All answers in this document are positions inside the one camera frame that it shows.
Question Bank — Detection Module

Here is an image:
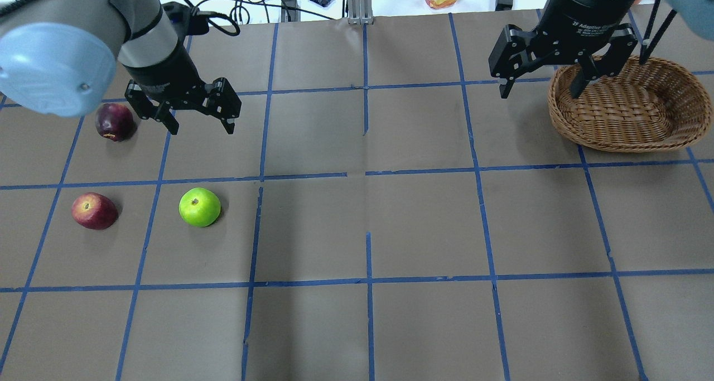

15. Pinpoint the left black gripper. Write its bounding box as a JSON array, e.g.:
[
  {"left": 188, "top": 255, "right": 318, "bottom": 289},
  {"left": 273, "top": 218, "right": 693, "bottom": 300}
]
[{"left": 124, "top": 41, "right": 242, "bottom": 136}]

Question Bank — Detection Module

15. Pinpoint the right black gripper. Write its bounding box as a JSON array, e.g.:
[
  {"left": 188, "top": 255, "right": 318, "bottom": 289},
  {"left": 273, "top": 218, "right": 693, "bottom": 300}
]
[{"left": 489, "top": 0, "right": 637, "bottom": 99}]

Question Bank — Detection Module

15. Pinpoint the green apple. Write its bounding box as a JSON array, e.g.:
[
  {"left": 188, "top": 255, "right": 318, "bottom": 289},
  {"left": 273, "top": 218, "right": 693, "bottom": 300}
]
[{"left": 178, "top": 187, "right": 222, "bottom": 228}]

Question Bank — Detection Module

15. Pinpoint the red yellow apple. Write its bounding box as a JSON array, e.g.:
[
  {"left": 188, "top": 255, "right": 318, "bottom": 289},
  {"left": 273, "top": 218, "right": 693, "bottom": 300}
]
[{"left": 71, "top": 192, "right": 118, "bottom": 230}]

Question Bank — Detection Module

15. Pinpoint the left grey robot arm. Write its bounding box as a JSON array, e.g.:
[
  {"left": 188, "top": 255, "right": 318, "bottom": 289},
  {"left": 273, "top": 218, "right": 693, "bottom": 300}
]
[{"left": 2, "top": 0, "right": 242, "bottom": 135}]

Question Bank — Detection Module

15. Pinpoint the wicker basket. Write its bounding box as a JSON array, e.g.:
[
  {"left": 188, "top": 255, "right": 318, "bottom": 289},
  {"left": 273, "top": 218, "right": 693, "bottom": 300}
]
[{"left": 547, "top": 56, "right": 712, "bottom": 153}]

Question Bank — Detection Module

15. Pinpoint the dark red apple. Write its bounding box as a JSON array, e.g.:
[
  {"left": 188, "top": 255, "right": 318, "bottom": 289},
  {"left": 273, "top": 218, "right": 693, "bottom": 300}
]
[{"left": 95, "top": 103, "right": 137, "bottom": 142}]

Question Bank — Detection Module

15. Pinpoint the aluminium frame post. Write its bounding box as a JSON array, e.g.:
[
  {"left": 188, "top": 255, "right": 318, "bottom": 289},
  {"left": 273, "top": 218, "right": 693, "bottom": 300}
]
[{"left": 346, "top": 0, "right": 374, "bottom": 25}]

